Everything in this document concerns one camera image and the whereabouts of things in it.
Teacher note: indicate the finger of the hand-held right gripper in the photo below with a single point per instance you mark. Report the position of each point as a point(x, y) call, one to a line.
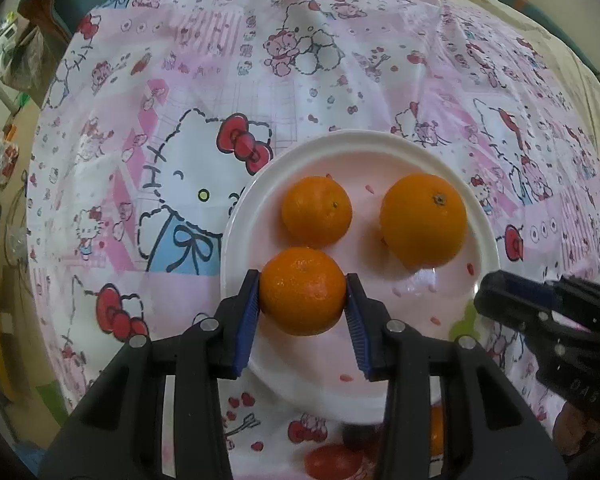
point(590, 300)
point(505, 300)

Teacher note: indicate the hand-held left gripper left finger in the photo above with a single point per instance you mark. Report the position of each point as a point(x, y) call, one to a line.
point(250, 320)

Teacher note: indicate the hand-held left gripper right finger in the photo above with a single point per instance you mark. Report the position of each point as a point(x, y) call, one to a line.
point(357, 330)

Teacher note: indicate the small orange mandarin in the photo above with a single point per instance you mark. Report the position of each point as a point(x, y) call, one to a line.
point(316, 211)
point(302, 290)

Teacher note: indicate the white round plate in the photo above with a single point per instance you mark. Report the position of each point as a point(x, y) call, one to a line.
point(415, 305)

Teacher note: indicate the dark purple grape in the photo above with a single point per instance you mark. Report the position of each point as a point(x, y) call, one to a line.
point(355, 437)

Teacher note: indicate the large orange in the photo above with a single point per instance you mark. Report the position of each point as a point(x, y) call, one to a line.
point(423, 220)

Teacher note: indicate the medium orange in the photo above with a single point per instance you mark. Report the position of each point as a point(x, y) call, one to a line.
point(436, 432)

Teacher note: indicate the red tomato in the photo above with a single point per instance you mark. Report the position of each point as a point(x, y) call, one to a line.
point(330, 462)

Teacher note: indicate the person's right hand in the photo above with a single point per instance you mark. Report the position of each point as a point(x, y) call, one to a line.
point(577, 430)

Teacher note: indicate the pink cartoon printed tablecloth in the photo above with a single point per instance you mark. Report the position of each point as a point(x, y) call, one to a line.
point(180, 85)

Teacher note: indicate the red printed plastic bag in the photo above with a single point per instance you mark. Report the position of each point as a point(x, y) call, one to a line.
point(2, 155)

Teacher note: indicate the yellow wooden frame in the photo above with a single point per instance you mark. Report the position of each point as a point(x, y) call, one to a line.
point(0, 320)

